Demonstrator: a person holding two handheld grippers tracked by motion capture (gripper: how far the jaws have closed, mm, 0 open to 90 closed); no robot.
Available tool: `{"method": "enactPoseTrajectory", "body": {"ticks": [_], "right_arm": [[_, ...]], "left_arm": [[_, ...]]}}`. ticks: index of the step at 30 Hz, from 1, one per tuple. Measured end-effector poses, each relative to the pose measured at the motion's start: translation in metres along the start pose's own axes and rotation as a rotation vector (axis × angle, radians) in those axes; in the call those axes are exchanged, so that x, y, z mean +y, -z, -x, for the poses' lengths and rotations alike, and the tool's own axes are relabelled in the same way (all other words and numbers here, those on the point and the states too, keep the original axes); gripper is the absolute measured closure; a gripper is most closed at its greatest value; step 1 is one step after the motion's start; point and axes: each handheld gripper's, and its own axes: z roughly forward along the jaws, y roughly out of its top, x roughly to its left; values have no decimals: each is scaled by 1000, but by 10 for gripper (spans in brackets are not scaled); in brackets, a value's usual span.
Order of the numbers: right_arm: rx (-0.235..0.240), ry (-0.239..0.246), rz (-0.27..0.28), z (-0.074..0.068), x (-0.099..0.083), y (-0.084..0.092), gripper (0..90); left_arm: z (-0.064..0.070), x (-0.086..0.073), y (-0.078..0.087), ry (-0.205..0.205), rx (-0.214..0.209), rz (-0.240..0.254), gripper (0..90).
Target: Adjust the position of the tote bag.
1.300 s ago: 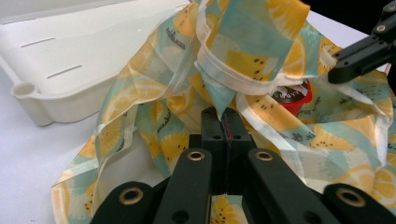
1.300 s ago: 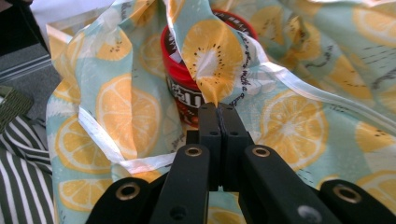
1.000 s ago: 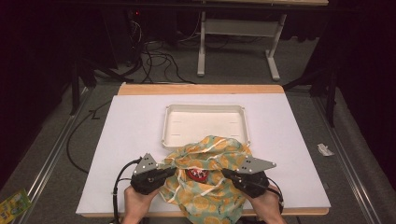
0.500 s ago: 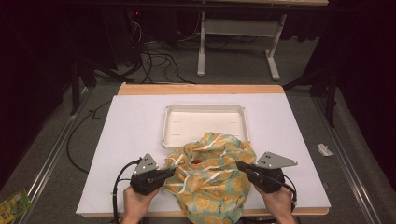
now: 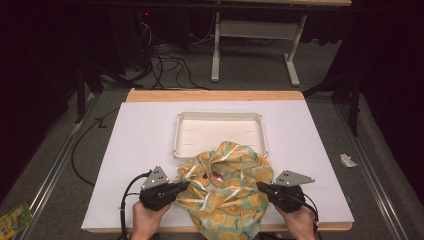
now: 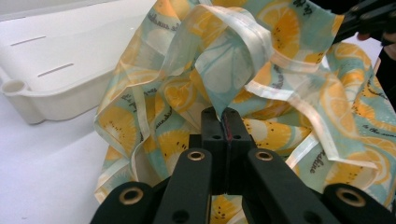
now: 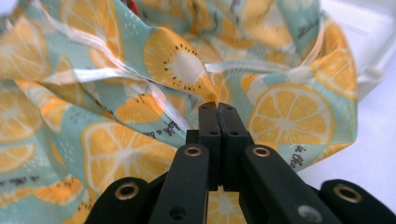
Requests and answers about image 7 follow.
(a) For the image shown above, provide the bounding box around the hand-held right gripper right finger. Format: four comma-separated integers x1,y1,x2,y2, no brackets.
219,103,255,192

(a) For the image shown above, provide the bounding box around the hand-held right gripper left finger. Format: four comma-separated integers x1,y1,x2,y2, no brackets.
186,102,223,192

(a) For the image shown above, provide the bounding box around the white plastic tray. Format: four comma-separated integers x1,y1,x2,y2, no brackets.
318,0,396,101

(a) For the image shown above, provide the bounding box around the fruit print drawstring bag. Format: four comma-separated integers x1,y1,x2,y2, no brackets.
0,0,359,224

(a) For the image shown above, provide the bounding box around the white table cover sheet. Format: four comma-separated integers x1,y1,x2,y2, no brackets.
297,43,396,214

